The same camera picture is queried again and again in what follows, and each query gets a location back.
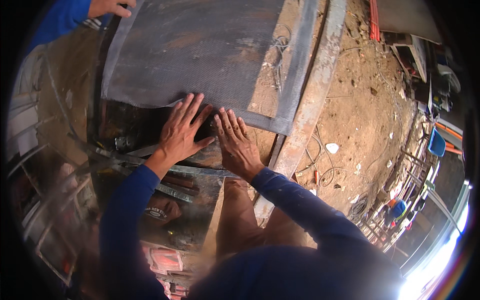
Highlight person's left hand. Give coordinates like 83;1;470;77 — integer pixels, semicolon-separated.
155;92;216;166

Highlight person's right hand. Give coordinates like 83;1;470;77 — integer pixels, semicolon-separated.
213;107;265;181

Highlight grey wire mesh sheet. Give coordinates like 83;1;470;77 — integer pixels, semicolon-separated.
100;0;320;136

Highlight heap of grey steel bars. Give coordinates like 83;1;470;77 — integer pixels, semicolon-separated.
67;132;241;204

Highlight person's legs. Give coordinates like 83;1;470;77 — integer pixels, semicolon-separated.
215;178;313;260

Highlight brown cap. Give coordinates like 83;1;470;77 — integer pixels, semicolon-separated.
144;198;183;226

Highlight rusty steel beam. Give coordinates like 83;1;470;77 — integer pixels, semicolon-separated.
253;0;348;223

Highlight red brick stack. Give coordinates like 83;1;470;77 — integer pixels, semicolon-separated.
141;242;190;300

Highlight person's body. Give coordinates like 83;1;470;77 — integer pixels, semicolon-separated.
99;210;406;300

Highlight bundle of orange pipes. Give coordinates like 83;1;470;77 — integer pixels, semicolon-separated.
369;0;381;42

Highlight blue plastic chair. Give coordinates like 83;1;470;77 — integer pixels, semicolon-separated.
427;127;447;158

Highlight cluttered work table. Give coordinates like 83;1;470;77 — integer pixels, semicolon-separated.
376;0;463;113

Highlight long orange pipes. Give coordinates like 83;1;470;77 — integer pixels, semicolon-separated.
434;121;464;156

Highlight tangled thin wire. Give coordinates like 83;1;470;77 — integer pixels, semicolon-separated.
262;23;294;96

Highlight coil of dark wire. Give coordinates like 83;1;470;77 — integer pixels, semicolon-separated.
346;192;371;223

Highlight grey metal frame rack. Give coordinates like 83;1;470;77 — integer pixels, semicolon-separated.
7;45;99;287

